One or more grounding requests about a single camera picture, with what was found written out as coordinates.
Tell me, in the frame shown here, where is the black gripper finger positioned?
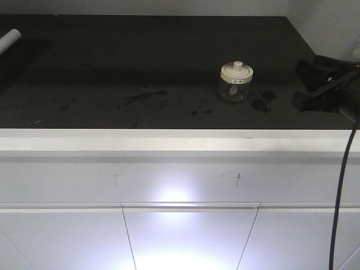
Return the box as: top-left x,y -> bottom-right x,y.
291,84 -> 341,113
295,60 -> 331,92

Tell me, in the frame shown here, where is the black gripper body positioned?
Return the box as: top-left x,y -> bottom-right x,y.
314,55 -> 359,113

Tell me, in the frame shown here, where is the glass jar with cream lid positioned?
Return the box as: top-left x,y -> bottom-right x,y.
218,61 -> 254,102

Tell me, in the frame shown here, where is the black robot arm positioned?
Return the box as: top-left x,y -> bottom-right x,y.
292,55 -> 359,122

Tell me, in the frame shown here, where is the grey pipe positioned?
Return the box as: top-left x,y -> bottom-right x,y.
0,29 -> 21,55

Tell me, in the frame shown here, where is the white cabinet drawer front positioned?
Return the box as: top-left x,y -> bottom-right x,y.
0,201 -> 360,270

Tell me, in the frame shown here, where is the black camera cable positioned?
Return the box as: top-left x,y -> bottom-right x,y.
328,119 -> 359,270

